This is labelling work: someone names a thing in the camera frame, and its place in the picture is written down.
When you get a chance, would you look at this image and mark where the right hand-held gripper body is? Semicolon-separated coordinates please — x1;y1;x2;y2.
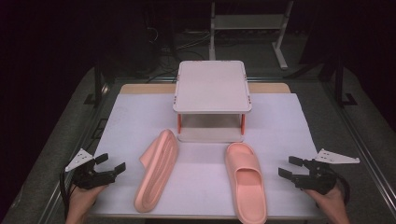
293;147;361;196

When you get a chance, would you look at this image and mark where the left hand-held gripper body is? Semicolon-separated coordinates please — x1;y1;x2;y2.
64;147;117;190

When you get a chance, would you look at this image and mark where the pink slipper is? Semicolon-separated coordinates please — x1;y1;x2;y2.
134;129;180;215
224;142;268;224

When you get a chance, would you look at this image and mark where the white two-tier shoe rack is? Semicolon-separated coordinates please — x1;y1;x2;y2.
172;60;253;145

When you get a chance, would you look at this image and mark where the person's left hand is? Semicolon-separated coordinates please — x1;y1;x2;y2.
66;182;107;217

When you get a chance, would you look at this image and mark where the person's right hand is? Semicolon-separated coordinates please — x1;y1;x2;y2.
303;182;347;217

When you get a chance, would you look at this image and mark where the black metal stand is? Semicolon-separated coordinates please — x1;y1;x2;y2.
83;58;110;108
320;55;359;108

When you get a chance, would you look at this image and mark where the wooden table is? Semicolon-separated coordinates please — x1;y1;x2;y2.
90;82;325;221

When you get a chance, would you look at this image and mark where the white table cloth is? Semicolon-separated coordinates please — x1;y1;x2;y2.
88;92;325;219

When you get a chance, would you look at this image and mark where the metal frame rail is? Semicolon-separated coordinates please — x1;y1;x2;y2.
36;83;120;224
321;79;396;216

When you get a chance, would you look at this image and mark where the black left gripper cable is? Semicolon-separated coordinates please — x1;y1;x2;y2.
59;167;76;220

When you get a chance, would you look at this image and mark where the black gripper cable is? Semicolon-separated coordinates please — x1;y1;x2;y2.
59;167;76;220
315;175;351;209

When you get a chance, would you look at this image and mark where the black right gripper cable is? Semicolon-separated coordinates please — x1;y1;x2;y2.
315;175;351;209

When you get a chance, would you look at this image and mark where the bundle of floor cables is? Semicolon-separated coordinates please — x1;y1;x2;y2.
145;26;213;84

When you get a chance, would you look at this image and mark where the white metal desk frame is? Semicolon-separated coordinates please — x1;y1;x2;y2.
208;0;295;71

